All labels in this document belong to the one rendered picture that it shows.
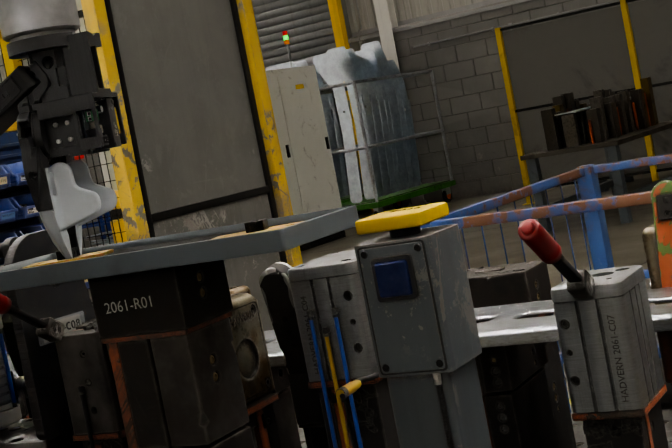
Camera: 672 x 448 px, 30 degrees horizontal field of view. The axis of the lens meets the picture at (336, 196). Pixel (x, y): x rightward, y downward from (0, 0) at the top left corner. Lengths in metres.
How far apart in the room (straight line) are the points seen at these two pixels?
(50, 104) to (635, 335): 0.58
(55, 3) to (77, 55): 0.05
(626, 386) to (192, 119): 3.78
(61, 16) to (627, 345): 0.60
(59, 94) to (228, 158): 3.74
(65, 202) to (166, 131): 3.46
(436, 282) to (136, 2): 3.75
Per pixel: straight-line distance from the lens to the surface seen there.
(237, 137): 5.03
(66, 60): 1.23
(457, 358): 1.03
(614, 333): 1.14
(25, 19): 1.22
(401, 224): 1.01
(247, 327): 1.36
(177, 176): 4.69
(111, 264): 1.12
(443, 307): 1.01
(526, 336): 1.29
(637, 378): 1.14
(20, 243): 1.40
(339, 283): 1.22
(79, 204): 1.22
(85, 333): 1.37
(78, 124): 1.21
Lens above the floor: 1.24
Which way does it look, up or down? 3 degrees down
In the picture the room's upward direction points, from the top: 11 degrees counter-clockwise
